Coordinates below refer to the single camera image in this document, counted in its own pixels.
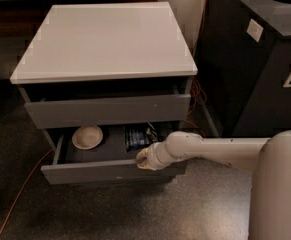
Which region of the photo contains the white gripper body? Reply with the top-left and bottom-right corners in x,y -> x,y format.
147,142 -> 171,170

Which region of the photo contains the blue chip bag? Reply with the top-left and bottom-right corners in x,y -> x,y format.
125,123 -> 158,152

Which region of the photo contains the grey drawer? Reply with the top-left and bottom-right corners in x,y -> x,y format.
25,90 -> 190,129
41,125 -> 187,185

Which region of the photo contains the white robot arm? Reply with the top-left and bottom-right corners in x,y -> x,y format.
136,130 -> 291,240

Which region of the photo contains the grey three-drawer cabinet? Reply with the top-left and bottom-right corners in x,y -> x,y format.
9,1 -> 199,187

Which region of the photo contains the grey top drawer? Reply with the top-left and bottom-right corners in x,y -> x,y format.
25,90 -> 190,129

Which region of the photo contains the white bowl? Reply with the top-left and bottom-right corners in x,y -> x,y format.
72,126 -> 103,150

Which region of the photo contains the black trash bin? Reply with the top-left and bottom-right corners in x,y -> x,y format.
195,0 -> 291,137

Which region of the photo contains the white label on bin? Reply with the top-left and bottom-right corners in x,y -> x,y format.
246,19 -> 264,42

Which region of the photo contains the orange extension cable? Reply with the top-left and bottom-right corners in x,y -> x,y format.
0,0 -> 218,240

